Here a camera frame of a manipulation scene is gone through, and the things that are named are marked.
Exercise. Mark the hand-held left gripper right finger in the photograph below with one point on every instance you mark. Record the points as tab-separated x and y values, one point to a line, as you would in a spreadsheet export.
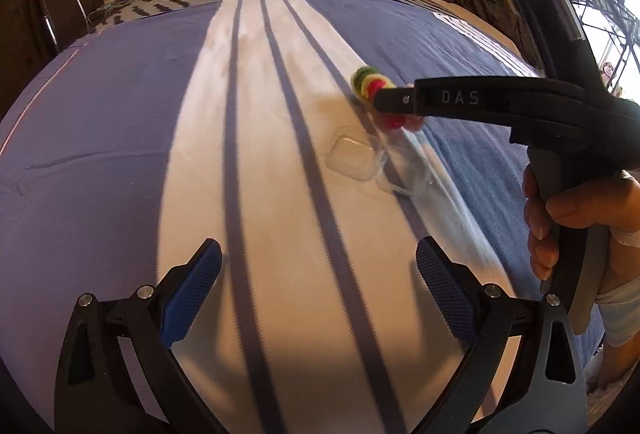
445	289

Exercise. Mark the clear plastic clamshell box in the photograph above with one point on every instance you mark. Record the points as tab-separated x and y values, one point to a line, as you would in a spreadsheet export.
355	156

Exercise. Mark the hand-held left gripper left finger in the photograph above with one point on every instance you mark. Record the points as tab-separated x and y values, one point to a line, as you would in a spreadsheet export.
192	294

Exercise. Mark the metal frame chair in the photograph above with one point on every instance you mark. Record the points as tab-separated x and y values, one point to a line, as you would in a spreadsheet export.
50	18

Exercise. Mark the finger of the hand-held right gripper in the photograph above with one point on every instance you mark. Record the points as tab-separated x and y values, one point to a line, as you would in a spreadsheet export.
395	99

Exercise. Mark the person's right hand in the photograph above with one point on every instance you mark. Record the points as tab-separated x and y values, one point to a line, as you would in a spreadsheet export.
595	206

